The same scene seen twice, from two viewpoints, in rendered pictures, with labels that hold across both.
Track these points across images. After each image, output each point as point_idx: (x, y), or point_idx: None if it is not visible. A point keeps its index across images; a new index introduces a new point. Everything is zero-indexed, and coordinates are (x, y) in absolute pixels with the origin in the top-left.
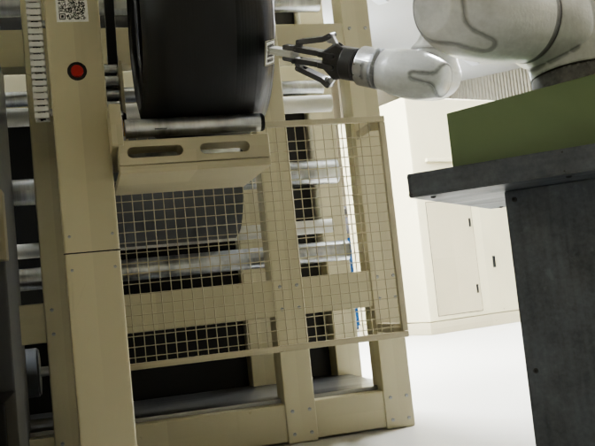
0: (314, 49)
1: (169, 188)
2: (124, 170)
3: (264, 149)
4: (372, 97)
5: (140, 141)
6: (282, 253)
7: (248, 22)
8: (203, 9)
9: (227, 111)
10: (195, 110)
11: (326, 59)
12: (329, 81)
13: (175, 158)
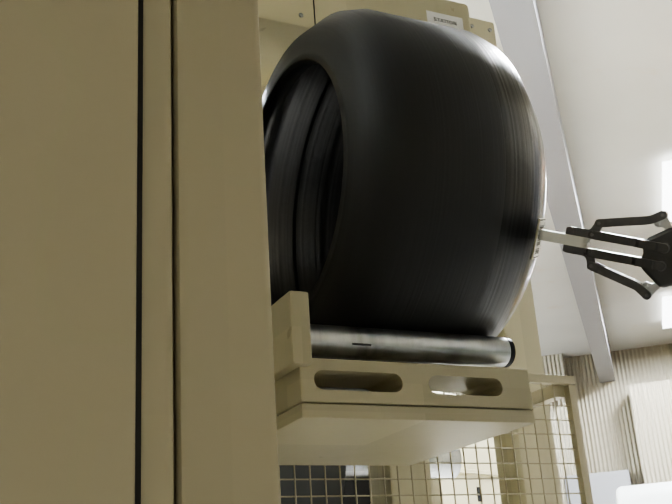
0: (629, 237)
1: (309, 458)
2: (308, 410)
3: (524, 396)
4: (534, 352)
5: (335, 361)
6: None
7: (521, 184)
8: (460, 152)
9: (459, 327)
10: (412, 320)
11: (651, 253)
12: (651, 290)
13: (391, 398)
